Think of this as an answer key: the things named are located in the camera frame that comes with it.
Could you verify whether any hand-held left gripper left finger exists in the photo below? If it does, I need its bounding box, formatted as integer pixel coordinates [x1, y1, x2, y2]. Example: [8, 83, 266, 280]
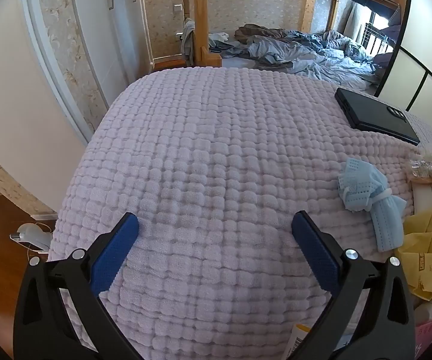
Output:
[13, 212, 141, 360]

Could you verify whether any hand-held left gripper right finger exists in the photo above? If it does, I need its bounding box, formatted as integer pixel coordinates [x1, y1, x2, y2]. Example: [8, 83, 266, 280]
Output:
[291, 210, 417, 360]

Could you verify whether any white medicine box yellow band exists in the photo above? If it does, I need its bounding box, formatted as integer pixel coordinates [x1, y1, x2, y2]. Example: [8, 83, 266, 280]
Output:
[290, 324, 311, 360]

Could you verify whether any blue face mask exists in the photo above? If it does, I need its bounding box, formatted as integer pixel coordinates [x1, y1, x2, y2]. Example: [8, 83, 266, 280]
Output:
[337, 158, 407, 253]

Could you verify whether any white handheld appliance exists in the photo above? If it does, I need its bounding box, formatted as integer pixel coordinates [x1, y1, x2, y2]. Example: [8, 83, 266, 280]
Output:
[10, 223, 53, 252]

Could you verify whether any white plastic bottle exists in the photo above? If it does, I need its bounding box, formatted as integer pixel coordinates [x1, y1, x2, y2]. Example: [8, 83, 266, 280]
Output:
[415, 296, 432, 321]

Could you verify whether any lilac quilted blanket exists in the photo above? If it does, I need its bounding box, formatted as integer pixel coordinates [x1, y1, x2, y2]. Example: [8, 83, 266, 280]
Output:
[47, 67, 432, 360]

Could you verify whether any clear plastic snack bag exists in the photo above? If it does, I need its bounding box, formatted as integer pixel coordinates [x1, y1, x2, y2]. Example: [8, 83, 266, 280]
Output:
[406, 146, 432, 186]

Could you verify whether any pink packet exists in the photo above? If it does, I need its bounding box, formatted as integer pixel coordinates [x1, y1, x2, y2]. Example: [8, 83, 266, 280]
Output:
[415, 317, 432, 360]

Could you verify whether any blue duvet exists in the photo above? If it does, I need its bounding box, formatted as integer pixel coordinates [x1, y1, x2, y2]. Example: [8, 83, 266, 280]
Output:
[208, 30, 389, 91]

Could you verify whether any white door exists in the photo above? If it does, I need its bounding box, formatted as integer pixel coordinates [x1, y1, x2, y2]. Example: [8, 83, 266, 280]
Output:
[0, 0, 100, 211]

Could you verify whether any white wardrobe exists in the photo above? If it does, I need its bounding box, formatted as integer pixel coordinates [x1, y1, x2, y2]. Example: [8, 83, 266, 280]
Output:
[69, 0, 154, 94]

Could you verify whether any grey hanging cloth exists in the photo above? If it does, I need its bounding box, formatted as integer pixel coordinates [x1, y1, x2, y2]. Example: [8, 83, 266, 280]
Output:
[181, 18, 198, 66]

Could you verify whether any brown cloth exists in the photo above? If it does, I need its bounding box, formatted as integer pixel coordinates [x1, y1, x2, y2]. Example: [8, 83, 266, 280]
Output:
[234, 23, 288, 44]

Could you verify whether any black framed sliding door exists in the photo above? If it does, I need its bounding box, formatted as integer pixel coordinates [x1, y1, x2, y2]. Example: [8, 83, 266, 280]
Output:
[373, 0, 432, 158]

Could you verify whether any wooden bunk bed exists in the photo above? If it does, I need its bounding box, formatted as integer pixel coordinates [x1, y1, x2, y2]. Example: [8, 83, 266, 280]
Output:
[180, 0, 408, 72]

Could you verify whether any metal bed rail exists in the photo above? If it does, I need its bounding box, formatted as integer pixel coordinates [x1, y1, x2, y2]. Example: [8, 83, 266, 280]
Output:
[356, 22, 394, 55]

